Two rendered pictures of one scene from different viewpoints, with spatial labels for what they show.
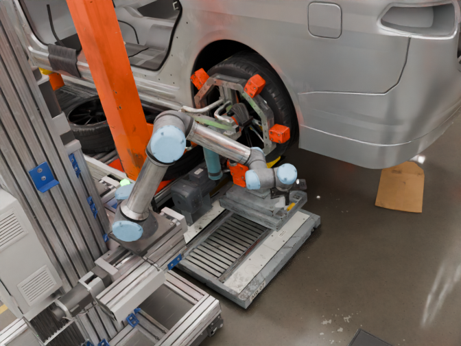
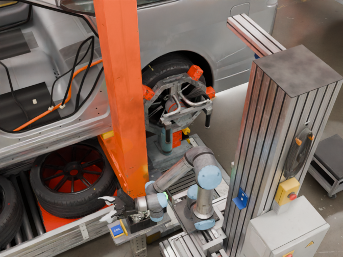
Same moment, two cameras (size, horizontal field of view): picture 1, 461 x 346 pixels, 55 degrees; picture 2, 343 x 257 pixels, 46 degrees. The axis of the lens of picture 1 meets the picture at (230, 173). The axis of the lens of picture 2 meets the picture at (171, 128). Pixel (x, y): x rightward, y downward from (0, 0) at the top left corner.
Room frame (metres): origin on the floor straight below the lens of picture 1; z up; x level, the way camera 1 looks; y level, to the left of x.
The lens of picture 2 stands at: (1.59, 2.11, 2.99)
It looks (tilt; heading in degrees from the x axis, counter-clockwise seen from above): 46 degrees down; 288
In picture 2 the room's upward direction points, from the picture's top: straight up
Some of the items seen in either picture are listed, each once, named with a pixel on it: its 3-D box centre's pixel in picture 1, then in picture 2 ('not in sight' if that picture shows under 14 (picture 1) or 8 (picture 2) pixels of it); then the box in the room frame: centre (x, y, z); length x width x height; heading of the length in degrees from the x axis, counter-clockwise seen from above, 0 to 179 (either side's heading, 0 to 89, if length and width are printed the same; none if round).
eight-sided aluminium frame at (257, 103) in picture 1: (234, 121); (173, 105); (2.26, -0.07, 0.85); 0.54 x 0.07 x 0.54; 45
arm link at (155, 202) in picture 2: not in sight; (156, 201); (2.02, 1.02, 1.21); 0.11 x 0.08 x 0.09; 30
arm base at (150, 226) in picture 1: (138, 220); not in sight; (1.50, 0.43, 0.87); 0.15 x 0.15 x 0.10
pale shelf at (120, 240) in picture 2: not in sight; (139, 223); (2.26, 0.76, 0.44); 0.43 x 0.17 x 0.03; 45
